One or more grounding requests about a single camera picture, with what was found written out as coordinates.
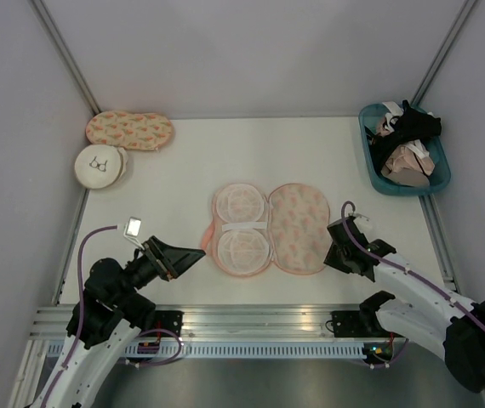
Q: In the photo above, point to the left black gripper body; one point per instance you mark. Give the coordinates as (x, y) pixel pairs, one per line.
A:
(152, 262)

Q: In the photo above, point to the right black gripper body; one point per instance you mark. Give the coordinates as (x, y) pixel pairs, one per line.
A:
(336, 257)

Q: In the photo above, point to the floral mesh laundry bag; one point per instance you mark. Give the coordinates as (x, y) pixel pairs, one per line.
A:
(251, 230)

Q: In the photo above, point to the black bra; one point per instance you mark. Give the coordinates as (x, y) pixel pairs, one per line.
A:
(413, 125)

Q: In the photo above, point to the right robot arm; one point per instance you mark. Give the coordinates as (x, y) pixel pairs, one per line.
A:
(450, 326)

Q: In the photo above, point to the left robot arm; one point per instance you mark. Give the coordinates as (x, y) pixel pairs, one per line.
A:
(109, 316)

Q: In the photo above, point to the taupe bra in basket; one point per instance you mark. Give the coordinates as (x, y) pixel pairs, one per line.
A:
(407, 177)

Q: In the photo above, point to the pink bra in basket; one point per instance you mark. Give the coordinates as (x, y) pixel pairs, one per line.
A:
(408, 156)

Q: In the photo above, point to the round cream laundry bag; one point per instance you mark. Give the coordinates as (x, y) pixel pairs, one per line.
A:
(99, 166)

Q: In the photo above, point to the white bra in basket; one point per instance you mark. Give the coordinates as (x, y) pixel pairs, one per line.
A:
(393, 114)

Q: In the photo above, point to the teal plastic basket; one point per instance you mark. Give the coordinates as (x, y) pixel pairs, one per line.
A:
(369, 116)

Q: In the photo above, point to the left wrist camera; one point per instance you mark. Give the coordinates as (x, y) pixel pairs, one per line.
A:
(130, 231)

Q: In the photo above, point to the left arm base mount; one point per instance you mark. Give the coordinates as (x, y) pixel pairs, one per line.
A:
(171, 320)

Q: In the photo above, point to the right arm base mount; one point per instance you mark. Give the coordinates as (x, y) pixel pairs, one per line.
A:
(348, 324)

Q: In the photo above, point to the white slotted cable duct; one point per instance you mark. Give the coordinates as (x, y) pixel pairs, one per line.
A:
(242, 350)

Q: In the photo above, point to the aluminium front rail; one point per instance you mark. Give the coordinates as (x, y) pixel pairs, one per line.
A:
(256, 323)

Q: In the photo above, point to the right aluminium frame post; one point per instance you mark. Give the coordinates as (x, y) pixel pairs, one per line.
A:
(465, 12)

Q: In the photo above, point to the aluminium frame post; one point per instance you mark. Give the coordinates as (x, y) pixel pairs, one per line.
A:
(55, 36)
(465, 12)

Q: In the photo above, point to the left aluminium frame post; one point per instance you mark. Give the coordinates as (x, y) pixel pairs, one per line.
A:
(55, 36)

